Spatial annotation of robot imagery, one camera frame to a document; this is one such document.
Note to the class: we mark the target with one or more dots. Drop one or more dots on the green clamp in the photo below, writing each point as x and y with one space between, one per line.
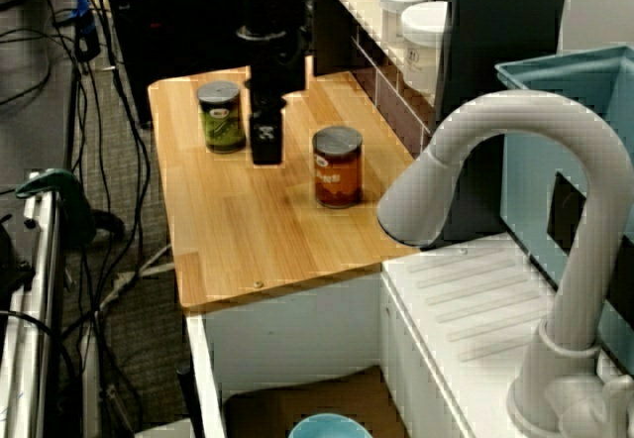
54 179

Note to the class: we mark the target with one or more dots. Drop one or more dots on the white toy sink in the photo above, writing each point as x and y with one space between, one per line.
470 299

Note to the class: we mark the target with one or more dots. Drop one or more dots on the green peas can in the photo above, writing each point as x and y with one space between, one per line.
223 121

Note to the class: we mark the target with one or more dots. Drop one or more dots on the white aluminium frame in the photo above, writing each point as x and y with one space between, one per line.
44 259

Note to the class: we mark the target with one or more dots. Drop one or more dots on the black equipment box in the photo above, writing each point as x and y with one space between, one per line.
173 36

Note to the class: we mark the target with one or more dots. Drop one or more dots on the orange beans can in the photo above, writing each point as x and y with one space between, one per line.
338 170

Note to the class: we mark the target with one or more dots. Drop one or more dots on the grey curved faucet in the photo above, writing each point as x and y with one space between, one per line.
525 111

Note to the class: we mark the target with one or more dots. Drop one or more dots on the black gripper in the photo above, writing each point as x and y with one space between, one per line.
275 71

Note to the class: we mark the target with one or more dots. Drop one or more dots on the light blue bowl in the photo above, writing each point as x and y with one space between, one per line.
329 428

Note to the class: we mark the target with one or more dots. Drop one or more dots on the black upright panel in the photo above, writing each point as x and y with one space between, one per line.
495 61

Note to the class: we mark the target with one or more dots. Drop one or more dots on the teal plastic bin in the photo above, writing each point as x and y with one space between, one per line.
545 160

